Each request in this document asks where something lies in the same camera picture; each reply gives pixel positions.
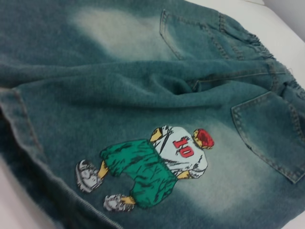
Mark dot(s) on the blue denim shorts with print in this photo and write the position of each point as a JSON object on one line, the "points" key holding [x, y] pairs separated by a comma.
{"points": [[95, 95]]}

